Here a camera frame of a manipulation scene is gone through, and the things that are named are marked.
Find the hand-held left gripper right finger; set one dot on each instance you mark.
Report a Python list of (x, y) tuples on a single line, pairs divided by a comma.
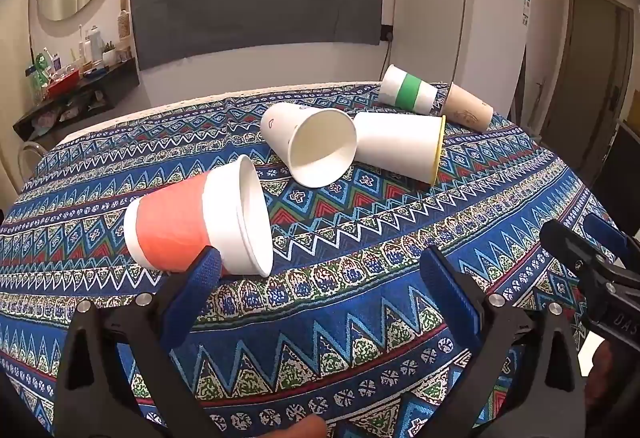
[(452, 298)]

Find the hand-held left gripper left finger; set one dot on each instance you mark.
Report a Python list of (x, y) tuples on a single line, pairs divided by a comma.
[(200, 285)]

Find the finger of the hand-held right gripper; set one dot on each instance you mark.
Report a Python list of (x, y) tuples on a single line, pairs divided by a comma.
[(567, 243), (607, 235)]

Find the white cup with orange band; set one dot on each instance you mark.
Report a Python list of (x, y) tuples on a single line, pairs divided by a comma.
[(200, 218)]

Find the beige paper cup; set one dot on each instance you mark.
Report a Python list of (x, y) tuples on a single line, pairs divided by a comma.
[(467, 110)]

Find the white cup with yellow rim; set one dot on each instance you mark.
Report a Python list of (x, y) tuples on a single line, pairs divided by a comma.
[(395, 140)]

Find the plain white paper cup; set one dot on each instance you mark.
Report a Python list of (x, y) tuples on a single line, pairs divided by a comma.
[(312, 142)]

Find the white cup with green band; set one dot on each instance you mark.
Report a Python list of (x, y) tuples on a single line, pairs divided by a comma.
[(410, 90)]

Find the person's right hand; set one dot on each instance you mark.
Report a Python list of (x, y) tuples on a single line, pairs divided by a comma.
[(602, 373)]

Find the person's left hand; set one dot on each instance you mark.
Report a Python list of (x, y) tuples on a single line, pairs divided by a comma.
[(300, 429)]

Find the black panel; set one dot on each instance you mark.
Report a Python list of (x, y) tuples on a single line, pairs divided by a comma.
[(620, 178)]

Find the blue patterned tablecloth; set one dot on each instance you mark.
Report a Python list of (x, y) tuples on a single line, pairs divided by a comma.
[(350, 318)]

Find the brown door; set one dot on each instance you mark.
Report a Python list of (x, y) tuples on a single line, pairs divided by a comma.
[(590, 77)]

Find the metal chair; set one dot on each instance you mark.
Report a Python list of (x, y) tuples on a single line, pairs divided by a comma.
[(31, 157)]

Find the red basket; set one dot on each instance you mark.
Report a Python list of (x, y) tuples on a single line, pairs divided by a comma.
[(62, 85)]

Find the white refrigerator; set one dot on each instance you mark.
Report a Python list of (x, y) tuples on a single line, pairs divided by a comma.
[(450, 27)]

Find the small potted plant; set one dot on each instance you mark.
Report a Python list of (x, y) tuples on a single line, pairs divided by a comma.
[(109, 53)]

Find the white bottle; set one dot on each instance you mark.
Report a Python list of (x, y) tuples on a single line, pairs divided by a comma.
[(93, 45)]

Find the hanging hairbrush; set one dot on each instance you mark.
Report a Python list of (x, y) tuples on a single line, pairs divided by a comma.
[(124, 20)]

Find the black wall shelf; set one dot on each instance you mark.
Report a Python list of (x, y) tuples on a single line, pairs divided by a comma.
[(75, 100)]

